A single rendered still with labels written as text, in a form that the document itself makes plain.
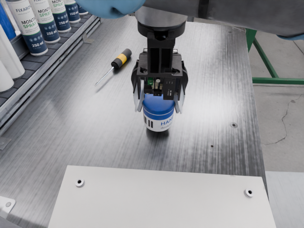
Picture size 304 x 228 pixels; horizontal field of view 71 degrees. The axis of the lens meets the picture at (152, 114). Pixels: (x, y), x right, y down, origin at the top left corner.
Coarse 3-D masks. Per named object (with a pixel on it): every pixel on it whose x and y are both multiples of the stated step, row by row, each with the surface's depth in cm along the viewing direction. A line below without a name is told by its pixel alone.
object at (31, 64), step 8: (80, 16) 83; (88, 16) 83; (72, 24) 78; (80, 24) 78; (72, 32) 74; (64, 40) 70; (48, 48) 67; (56, 48) 67; (24, 56) 64; (32, 56) 64; (48, 56) 64; (24, 64) 61; (32, 64) 61; (40, 64) 61; (32, 72) 59; (16, 80) 56; (24, 80) 56; (16, 88) 54; (0, 96) 52; (8, 96) 52; (0, 104) 50
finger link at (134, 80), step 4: (136, 60) 39; (136, 64) 39; (136, 68) 39; (132, 72) 40; (136, 72) 39; (132, 76) 40; (136, 76) 40; (132, 80) 41; (136, 80) 41; (132, 84) 43; (136, 84) 41
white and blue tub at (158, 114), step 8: (152, 96) 46; (160, 96) 46; (144, 104) 44; (152, 104) 44; (160, 104) 44; (168, 104) 44; (144, 112) 46; (152, 112) 44; (160, 112) 43; (168, 112) 44; (144, 120) 49; (152, 120) 46; (160, 120) 45; (168, 120) 46; (152, 128) 48; (160, 128) 47
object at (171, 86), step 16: (144, 32) 30; (160, 32) 33; (176, 32) 29; (144, 48) 37; (160, 48) 29; (144, 64) 34; (160, 64) 31; (176, 64) 34; (144, 80) 35; (160, 80) 34; (176, 80) 35
